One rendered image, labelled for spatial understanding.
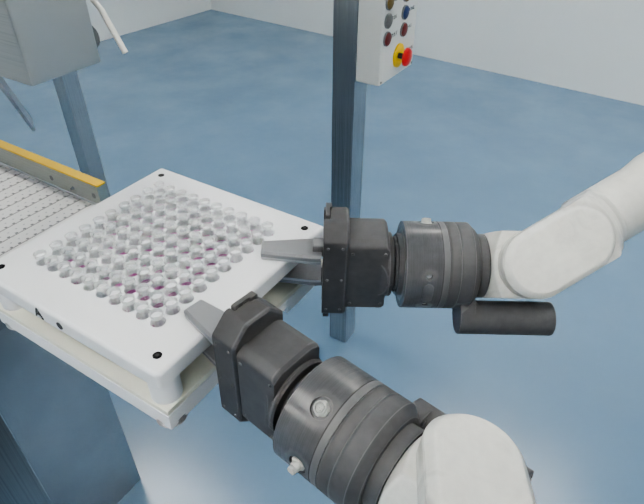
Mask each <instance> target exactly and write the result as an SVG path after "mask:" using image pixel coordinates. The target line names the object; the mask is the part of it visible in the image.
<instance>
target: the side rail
mask: <svg viewBox="0 0 644 504"><path fill-rule="evenodd" d="M0 162H2V163H4V164H6V165H9V166H11V167H13V168H16V169H18V170H20V171H23V172H25V173H27V174H30V175H32V176H34V177H37V178H39V179H41V180H44V181H46V182H48V183H51V184H53V185H55V186H58V187H60V188H62V189H65V190H67V191H69V192H72V193H74V194H76V195H79V196H81V197H83V198H86V199H88V200H90V201H93V202H95V203H97V204H98V203H100V202H102V201H103V200H105V199H107V198H109V197H108V194H107V190H106V186H105V184H103V185H101V186H99V187H94V186H92V185H90V184H87V183H85V182H82V181H80V180H77V179H75V178H72V177H70V176H68V175H65V174H63V173H60V172H58V171H55V170H53V169H51V168H48V167H46V166H43V165H41V164H38V163H36V162H33V161H31V160H29V159H26V158H24V157H21V156H19V155H16V154H14V153H12V152H9V151H7V150H4V149H2V148H0ZM72 186H73V187H74V188H75V190H71V189H70V188H71V187H72Z"/></svg>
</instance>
